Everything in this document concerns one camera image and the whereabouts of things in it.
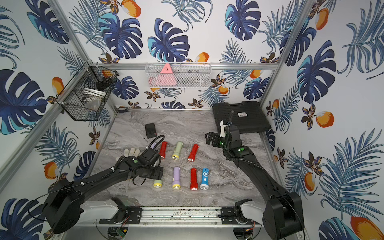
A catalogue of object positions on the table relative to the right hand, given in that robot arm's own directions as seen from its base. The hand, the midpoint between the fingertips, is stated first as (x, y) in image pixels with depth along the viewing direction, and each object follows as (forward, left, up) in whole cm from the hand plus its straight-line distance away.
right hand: (213, 135), depth 83 cm
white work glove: (-1, +51, -18) cm, 54 cm away
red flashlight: (0, +30, -15) cm, 34 cm away
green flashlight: (-22, +30, -15) cm, 40 cm away
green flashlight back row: (+3, +21, -17) cm, 27 cm away
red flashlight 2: (-4, +12, -16) cm, 20 cm away
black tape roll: (+36, +67, -17) cm, 79 cm away
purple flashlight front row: (-21, +20, -16) cm, 33 cm away
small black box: (+14, +41, -14) cm, 46 cm away
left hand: (-16, +30, -13) cm, 37 cm away
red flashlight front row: (-22, +10, -17) cm, 29 cm away
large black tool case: (+26, -28, -11) cm, 40 cm away
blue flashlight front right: (-19, +4, -16) cm, 25 cm away
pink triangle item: (+30, +27, +17) cm, 44 cm away
